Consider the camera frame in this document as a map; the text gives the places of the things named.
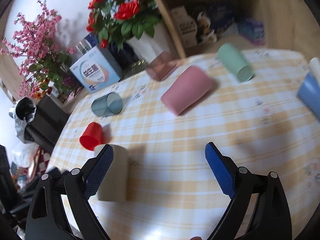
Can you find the black chair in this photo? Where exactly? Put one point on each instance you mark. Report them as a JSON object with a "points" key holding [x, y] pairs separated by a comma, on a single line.
{"points": [[47, 125]]}

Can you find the dark blue gift box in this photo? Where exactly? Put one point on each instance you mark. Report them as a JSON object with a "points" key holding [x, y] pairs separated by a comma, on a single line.
{"points": [[87, 43]]}

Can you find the purple blue box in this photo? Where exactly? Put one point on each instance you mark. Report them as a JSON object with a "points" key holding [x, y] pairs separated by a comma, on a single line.
{"points": [[252, 30]]}

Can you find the yellow plaid floral tablecloth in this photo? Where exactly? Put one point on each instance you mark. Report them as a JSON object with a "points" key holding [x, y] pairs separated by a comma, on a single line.
{"points": [[171, 191]]}

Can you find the white plastic bag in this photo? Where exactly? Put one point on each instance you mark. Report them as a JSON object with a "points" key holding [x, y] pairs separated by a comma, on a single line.
{"points": [[23, 113]]}

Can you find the light blue probiotic box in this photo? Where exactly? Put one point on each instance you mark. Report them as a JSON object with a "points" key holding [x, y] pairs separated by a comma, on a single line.
{"points": [[97, 69]]}

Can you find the transparent maroon cup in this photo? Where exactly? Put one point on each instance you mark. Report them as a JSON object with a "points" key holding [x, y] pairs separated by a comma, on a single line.
{"points": [[163, 66]]}

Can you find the white faceted flower pot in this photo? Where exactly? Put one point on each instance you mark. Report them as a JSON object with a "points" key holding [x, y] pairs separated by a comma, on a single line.
{"points": [[148, 48]]}

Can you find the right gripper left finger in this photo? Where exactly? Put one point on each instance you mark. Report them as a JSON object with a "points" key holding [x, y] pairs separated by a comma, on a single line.
{"points": [[47, 218]]}

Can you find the right hand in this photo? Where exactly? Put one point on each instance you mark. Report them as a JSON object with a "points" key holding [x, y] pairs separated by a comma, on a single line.
{"points": [[196, 238]]}

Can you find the pink cup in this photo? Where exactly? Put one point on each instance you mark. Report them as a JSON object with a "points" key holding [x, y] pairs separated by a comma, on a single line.
{"points": [[190, 86]]}

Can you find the wooden shelf unit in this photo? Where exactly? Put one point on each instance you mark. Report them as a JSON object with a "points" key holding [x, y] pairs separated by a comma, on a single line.
{"points": [[288, 24]]}

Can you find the gold patterned tin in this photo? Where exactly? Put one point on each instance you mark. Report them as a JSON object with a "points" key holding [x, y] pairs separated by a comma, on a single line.
{"points": [[134, 69]]}

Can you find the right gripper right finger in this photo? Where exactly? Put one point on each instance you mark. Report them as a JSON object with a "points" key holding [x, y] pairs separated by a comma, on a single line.
{"points": [[271, 217]]}

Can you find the red rose bouquet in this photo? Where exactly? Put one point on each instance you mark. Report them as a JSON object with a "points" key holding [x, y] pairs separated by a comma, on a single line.
{"points": [[117, 21]]}

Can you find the white carton box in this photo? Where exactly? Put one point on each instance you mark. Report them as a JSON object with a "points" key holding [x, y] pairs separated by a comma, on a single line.
{"points": [[186, 25]]}

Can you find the red plastic cup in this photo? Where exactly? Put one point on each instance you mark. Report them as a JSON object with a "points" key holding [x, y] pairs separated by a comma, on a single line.
{"points": [[92, 136]]}

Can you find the blue cup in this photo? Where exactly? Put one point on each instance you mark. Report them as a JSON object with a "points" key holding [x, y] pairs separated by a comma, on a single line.
{"points": [[309, 94]]}

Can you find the small white cup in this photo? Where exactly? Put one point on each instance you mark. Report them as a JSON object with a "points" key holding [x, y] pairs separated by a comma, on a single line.
{"points": [[314, 65]]}

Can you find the pink blossom arrangement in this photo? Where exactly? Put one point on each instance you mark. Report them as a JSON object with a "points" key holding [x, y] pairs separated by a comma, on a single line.
{"points": [[44, 66]]}

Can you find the transparent teal cup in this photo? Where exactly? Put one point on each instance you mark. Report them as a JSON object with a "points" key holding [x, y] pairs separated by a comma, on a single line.
{"points": [[107, 105]]}

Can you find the mint green cup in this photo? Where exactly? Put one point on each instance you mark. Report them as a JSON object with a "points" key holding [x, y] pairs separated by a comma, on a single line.
{"points": [[235, 62]]}

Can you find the dark illustrated snack box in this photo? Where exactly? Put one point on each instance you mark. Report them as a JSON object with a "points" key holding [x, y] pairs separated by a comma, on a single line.
{"points": [[212, 21]]}

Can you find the beige speckled cup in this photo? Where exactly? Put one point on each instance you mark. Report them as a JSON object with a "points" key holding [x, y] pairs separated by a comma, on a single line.
{"points": [[114, 185]]}

